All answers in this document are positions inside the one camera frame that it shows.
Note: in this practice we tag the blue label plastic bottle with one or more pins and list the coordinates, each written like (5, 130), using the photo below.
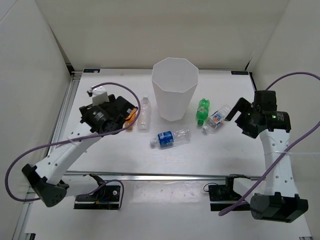
(170, 138)

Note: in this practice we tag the green plastic bottle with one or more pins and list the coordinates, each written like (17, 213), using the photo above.
(202, 111)

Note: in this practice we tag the orange blue label bottle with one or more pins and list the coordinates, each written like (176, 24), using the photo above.
(216, 120)

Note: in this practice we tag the clear plastic bottle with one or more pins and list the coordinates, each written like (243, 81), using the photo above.
(144, 119)

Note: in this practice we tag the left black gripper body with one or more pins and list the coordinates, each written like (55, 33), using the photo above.
(111, 99)

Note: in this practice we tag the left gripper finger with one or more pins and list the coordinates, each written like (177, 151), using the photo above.
(133, 113)
(127, 123)

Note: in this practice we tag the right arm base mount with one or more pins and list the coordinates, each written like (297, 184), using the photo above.
(222, 196)

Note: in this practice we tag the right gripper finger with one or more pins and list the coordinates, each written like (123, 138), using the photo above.
(241, 105)
(244, 126)

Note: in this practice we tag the orange plastic bottle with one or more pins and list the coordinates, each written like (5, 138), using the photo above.
(132, 121)

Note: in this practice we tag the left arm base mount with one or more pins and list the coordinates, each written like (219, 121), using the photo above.
(108, 196)

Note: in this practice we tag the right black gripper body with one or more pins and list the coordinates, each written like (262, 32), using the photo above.
(255, 108)

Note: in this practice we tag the white plastic bin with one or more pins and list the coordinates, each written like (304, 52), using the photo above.
(174, 82)

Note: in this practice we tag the aluminium frame rail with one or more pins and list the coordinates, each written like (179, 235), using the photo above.
(163, 194)

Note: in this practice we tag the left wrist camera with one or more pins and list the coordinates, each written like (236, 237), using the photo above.
(99, 95)

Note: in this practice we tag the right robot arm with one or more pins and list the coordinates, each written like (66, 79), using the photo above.
(274, 196)

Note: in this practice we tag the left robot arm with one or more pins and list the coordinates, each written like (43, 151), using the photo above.
(47, 178)

